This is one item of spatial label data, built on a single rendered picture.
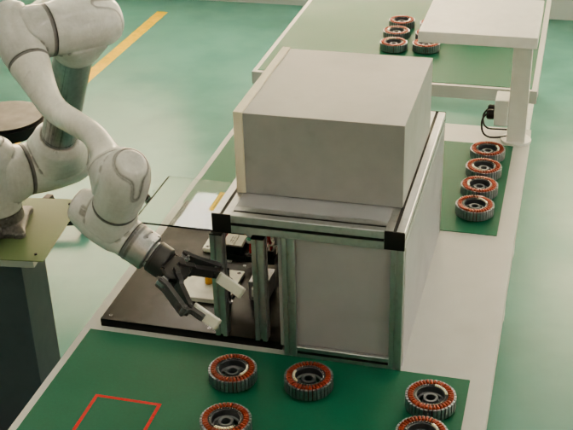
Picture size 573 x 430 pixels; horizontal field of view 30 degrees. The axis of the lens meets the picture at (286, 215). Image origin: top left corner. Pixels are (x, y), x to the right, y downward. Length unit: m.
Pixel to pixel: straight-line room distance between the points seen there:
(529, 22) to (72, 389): 1.75
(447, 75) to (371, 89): 1.68
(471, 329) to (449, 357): 0.13
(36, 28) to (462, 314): 1.25
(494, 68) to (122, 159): 2.32
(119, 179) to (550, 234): 2.75
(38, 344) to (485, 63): 2.06
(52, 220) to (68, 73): 0.58
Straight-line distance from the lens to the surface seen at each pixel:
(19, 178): 3.13
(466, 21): 3.35
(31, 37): 2.64
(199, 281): 2.80
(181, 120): 5.73
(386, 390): 2.46
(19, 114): 4.52
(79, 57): 2.74
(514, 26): 3.33
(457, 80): 4.14
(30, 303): 3.28
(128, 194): 2.23
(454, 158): 3.51
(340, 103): 2.45
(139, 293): 2.80
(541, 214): 4.80
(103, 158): 2.27
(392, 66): 2.66
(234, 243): 2.68
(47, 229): 3.20
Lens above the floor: 2.26
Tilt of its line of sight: 29 degrees down
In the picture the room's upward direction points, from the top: 2 degrees counter-clockwise
